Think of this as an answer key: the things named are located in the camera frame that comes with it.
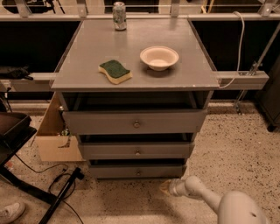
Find grey middle drawer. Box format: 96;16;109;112
79;142;194;160

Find grey bottom drawer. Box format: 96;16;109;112
89;158;186;179

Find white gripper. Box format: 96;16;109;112
159;178;186;197

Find black bag at left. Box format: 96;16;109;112
0;66;33;81

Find metal frame rail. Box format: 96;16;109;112
0;71;269;92

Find grey top drawer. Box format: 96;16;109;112
63;109;207;135

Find black floor cable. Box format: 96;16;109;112
14;152;84;222

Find grey wooden drawer cabinet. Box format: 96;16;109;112
50;17;221;179

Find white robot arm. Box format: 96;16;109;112
160;176;270;224

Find white paper bowl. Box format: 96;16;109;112
140;46;179;71

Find white cable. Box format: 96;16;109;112
218;10;246;89

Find black chair stand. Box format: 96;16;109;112
0;111;86;224

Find dark cabinet at right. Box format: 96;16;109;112
256;56;280;132

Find cardboard box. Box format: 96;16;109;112
35;93;83;162

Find green yellow sponge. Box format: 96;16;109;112
98;59;132;85

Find silver soda can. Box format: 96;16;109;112
112;2;127;31

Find grey drawer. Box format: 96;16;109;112
89;158;186;179
79;142;194;160
63;109;207;135

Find white sneaker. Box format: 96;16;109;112
0;202;25;224

